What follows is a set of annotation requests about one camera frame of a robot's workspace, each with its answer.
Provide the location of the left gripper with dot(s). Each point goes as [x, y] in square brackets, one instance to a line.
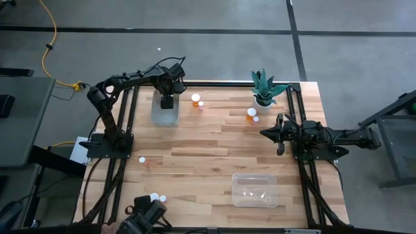
[169, 86]

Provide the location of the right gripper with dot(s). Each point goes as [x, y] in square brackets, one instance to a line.
[291, 134]

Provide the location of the clear plastic bin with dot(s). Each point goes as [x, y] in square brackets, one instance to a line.
[268, 182]
[165, 118]

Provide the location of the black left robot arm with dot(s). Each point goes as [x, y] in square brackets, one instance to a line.
[107, 123]

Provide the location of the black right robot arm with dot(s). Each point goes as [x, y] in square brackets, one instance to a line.
[351, 138]

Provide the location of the white plant pot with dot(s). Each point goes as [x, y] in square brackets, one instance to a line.
[260, 109]

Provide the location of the green succulent plant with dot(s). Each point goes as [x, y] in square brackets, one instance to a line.
[265, 87]

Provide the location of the white paper sheet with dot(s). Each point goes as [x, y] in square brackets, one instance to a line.
[79, 152]

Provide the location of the black metal stand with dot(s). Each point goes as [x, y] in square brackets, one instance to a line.
[388, 149]

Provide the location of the black desk crossbar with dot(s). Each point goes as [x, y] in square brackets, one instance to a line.
[55, 161]

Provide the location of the person's hand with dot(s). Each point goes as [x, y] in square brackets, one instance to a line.
[109, 228]

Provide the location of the grey desk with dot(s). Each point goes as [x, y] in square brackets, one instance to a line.
[26, 130]

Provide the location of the green object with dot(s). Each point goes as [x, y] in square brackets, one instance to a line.
[413, 108]

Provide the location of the black flat bar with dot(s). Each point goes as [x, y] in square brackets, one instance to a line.
[16, 72]

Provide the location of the black box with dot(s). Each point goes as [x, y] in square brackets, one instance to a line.
[6, 105]

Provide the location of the black bag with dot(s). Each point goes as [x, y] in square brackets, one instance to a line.
[9, 213]

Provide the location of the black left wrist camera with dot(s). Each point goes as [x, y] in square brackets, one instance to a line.
[177, 70]

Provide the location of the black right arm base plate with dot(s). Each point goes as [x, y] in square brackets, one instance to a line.
[328, 155]

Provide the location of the black aluminium table frame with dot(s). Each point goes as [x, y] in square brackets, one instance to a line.
[227, 84]

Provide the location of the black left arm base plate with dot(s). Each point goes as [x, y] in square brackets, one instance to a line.
[97, 151]

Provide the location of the silver bracket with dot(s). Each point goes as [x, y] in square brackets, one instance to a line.
[302, 231]

